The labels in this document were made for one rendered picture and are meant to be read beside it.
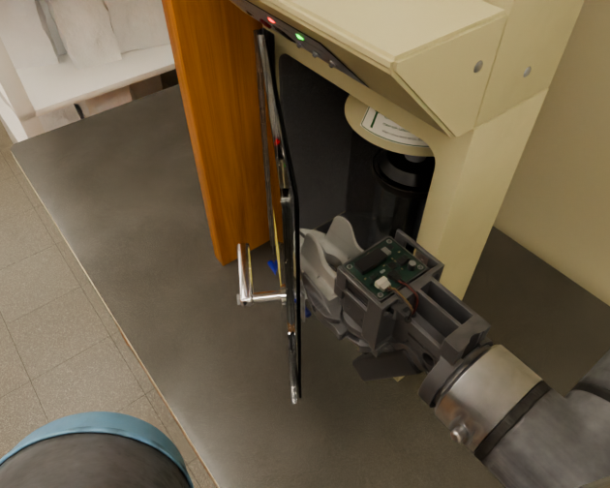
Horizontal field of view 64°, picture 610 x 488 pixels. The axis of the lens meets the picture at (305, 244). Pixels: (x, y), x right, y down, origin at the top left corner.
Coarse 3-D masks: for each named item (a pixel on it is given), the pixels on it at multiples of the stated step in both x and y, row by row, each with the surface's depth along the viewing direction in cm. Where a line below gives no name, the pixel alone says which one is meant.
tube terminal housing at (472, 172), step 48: (528, 0) 35; (576, 0) 39; (288, 48) 58; (528, 48) 39; (528, 96) 44; (432, 144) 47; (480, 144) 44; (432, 192) 50; (480, 192) 51; (432, 240) 53; (480, 240) 61
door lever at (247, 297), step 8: (240, 248) 60; (248, 248) 60; (240, 256) 59; (248, 256) 59; (240, 264) 58; (248, 264) 58; (240, 272) 57; (248, 272) 57; (240, 280) 56; (248, 280) 56; (240, 288) 56; (248, 288) 56; (280, 288) 55; (240, 296) 55; (248, 296) 55; (256, 296) 55; (264, 296) 55; (272, 296) 55; (280, 296) 55; (240, 304) 55; (248, 304) 55
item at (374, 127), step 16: (352, 96) 59; (352, 112) 58; (368, 112) 55; (352, 128) 58; (368, 128) 56; (384, 128) 54; (400, 128) 54; (384, 144) 55; (400, 144) 54; (416, 144) 54
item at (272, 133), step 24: (264, 48) 56; (264, 72) 52; (264, 96) 54; (264, 120) 62; (288, 192) 40; (288, 216) 40; (288, 240) 43; (288, 264) 45; (288, 288) 48; (288, 312) 51; (288, 336) 54; (288, 360) 63
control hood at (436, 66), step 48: (288, 0) 36; (336, 0) 35; (384, 0) 35; (432, 0) 35; (480, 0) 35; (336, 48) 36; (384, 48) 30; (432, 48) 31; (480, 48) 35; (384, 96) 44; (432, 96) 35; (480, 96) 39
